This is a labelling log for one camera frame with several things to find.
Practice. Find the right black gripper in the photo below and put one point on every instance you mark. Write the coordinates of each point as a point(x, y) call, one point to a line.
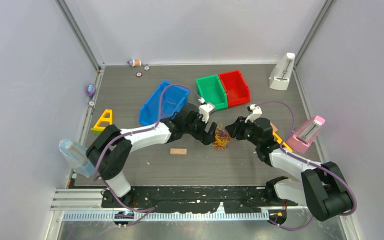
point(236, 128)

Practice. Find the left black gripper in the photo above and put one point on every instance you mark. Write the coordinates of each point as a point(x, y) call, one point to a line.
point(205, 138)

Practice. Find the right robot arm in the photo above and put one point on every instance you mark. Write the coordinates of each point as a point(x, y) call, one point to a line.
point(320, 187)

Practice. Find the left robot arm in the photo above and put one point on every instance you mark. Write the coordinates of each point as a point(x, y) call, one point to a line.
point(110, 150)

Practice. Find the red plastic bin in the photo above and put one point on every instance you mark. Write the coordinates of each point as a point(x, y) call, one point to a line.
point(236, 88)

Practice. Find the wooden block right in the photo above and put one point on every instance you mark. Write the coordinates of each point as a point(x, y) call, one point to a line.
point(274, 128)

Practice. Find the wooden block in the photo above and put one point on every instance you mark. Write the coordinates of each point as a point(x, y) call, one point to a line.
point(274, 128)
point(178, 151)

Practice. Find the wooden block centre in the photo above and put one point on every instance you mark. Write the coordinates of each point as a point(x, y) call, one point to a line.
point(178, 151)

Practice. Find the yellow triangle toy right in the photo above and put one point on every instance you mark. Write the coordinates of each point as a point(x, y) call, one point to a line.
point(279, 140)

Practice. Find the yellow triangle toy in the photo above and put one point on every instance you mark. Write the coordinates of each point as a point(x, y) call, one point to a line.
point(105, 119)
point(279, 140)

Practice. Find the green plastic bin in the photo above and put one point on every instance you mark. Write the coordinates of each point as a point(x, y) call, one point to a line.
point(211, 89)

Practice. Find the blue plastic bin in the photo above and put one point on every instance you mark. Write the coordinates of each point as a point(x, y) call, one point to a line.
point(174, 98)

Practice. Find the white metronome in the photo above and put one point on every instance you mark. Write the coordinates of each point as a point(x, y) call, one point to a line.
point(280, 76)

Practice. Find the pink metronome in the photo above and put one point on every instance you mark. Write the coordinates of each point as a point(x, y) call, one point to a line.
point(304, 135)

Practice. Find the small round token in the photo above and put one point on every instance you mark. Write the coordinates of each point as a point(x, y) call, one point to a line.
point(139, 74)

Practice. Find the yellow triangle toy left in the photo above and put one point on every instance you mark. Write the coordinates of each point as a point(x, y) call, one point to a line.
point(105, 119)

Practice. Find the small figurine toy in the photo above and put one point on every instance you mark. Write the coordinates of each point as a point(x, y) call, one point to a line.
point(134, 63)

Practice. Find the purple round toy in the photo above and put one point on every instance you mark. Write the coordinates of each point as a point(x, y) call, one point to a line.
point(91, 90)

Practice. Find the clear plastic bottle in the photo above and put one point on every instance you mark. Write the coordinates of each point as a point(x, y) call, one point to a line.
point(75, 155)

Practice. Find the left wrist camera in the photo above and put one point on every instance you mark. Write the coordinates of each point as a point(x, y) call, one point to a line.
point(205, 109)

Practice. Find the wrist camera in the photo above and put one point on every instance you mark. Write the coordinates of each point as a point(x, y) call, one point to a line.
point(205, 109)
point(254, 113)

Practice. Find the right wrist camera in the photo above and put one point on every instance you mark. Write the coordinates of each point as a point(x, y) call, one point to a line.
point(254, 113)

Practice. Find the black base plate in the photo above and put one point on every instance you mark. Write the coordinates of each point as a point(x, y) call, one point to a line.
point(194, 199)

